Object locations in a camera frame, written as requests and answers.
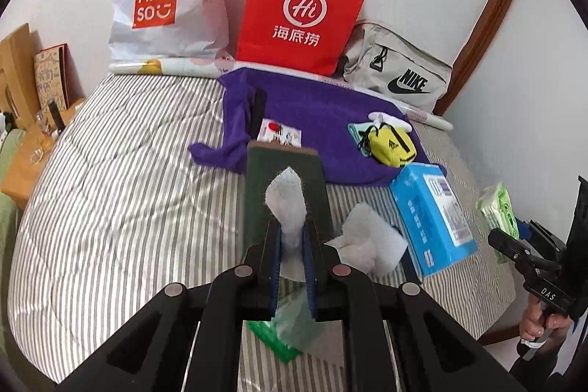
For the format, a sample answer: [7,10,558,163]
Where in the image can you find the green wet wipes pack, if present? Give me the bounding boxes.
[476,183,520,240]

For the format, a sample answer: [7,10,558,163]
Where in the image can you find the white sponge block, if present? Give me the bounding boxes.
[328,203,408,278]

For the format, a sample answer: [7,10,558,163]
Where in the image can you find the green sachet packet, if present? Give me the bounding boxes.
[247,321,303,364]

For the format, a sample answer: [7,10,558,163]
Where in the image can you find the white and green socks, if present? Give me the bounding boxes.
[347,111,413,157]

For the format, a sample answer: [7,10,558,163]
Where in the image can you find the yellow Adidas pouch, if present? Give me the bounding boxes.
[365,126,417,168]

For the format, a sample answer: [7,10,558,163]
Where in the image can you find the translucent drawstring pouch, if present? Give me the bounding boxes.
[265,167,324,353]

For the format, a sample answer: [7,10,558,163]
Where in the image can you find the person's right hand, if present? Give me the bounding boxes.
[519,295,574,345]

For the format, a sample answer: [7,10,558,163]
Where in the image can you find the dark green tea tin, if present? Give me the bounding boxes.
[242,141,335,249]

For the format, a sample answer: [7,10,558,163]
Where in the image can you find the blue tissue pack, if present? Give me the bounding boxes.
[390,163,477,277]

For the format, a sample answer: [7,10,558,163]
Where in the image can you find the purple towel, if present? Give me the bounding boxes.
[187,68,447,188]

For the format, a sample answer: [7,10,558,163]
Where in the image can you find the grey Nike bag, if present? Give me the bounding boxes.
[342,20,452,114]

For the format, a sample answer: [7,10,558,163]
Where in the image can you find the rolled patterned paper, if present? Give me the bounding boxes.
[109,58,453,132]

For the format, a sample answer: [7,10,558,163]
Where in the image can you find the red Haidilao paper bag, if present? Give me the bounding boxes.
[236,0,365,76]

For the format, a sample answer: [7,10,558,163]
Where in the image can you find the wooden nightstand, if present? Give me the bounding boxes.
[0,97,86,211]

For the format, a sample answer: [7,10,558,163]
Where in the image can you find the brown patterned book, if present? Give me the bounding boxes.
[33,44,70,111]

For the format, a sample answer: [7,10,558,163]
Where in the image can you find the wooden headboard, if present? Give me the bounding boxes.
[0,23,40,130]

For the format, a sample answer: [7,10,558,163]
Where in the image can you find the brown door frame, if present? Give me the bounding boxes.
[434,0,513,115]

